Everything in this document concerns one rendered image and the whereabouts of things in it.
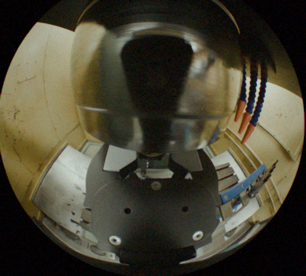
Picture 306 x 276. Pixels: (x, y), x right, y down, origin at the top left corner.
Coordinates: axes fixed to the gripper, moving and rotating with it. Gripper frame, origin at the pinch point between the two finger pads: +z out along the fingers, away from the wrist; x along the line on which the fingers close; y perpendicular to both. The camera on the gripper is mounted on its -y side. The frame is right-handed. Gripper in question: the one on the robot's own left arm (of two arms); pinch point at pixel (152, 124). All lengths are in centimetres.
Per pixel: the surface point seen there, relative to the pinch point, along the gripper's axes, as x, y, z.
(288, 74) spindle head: 21.5, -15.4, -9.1
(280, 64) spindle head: 18.4, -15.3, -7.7
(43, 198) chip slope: -92, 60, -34
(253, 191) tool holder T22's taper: 37.8, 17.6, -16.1
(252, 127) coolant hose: 16.5, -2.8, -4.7
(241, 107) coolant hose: 13.7, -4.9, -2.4
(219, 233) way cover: 55, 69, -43
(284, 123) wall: 100, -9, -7
